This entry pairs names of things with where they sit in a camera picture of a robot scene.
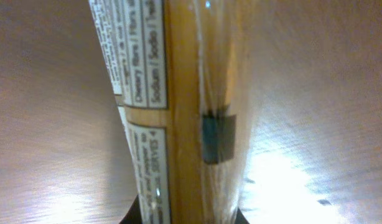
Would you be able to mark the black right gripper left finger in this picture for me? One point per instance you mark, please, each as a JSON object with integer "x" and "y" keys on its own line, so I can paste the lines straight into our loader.
{"x": 133, "y": 215}

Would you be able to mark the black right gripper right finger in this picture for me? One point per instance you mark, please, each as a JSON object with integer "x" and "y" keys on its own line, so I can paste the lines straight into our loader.
{"x": 240, "y": 218}

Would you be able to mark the red orange pasta package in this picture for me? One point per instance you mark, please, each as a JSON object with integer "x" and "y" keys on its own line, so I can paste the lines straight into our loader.
{"x": 176, "y": 69}

